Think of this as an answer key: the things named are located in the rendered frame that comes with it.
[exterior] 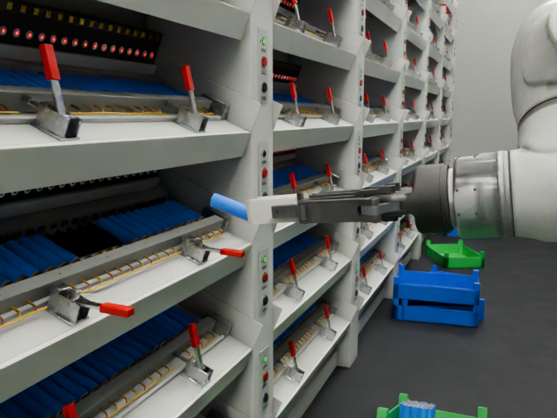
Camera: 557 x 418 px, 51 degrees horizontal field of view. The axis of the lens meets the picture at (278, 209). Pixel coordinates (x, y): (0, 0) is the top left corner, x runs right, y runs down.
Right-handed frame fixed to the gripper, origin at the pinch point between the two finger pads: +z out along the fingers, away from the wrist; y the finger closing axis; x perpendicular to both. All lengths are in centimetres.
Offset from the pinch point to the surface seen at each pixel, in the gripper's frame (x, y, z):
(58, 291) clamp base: 4.8, 18.6, 18.0
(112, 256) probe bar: 3.7, 6.8, 20.0
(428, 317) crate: 61, -143, 6
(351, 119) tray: -12, -95, 15
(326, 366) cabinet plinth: 56, -84, 26
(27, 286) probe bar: 3.7, 20.5, 20.0
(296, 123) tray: -11, -51, 15
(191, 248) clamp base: 6.0, -8.0, 17.8
